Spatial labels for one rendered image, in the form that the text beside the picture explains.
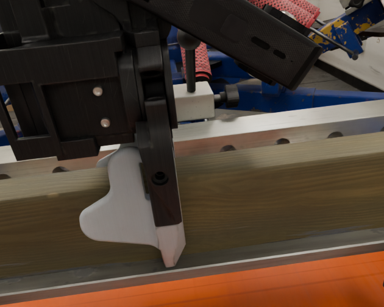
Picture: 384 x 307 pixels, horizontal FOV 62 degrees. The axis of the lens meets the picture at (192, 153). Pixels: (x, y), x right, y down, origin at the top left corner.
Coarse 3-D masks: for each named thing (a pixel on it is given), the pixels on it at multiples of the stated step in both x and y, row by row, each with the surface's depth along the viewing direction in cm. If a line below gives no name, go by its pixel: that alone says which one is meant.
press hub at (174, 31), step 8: (176, 32) 85; (168, 40) 84; (176, 40) 85; (168, 48) 84; (176, 48) 85; (176, 56) 86; (176, 64) 85; (216, 64) 83; (216, 80) 104; (224, 80) 103; (216, 104) 88
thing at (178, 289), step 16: (128, 288) 30; (144, 288) 30; (160, 288) 30; (176, 288) 30; (16, 304) 30; (32, 304) 30; (48, 304) 30; (64, 304) 30; (80, 304) 29; (96, 304) 29; (112, 304) 29; (128, 304) 29; (144, 304) 29; (160, 304) 29; (176, 304) 29
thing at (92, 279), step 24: (312, 240) 23; (336, 240) 22; (360, 240) 22; (120, 264) 22; (144, 264) 22; (192, 264) 22; (216, 264) 21; (240, 264) 22; (264, 264) 22; (0, 288) 21; (24, 288) 21; (48, 288) 21; (72, 288) 21; (96, 288) 21
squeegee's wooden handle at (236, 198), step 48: (288, 144) 22; (336, 144) 21; (0, 192) 20; (48, 192) 19; (96, 192) 19; (192, 192) 20; (240, 192) 20; (288, 192) 21; (336, 192) 21; (0, 240) 20; (48, 240) 21; (192, 240) 22; (240, 240) 22; (288, 240) 23
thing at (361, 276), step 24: (288, 264) 31; (312, 264) 31; (336, 264) 31; (360, 264) 30; (192, 288) 30; (216, 288) 30; (240, 288) 29; (264, 288) 29; (288, 288) 29; (312, 288) 29; (336, 288) 29; (360, 288) 28
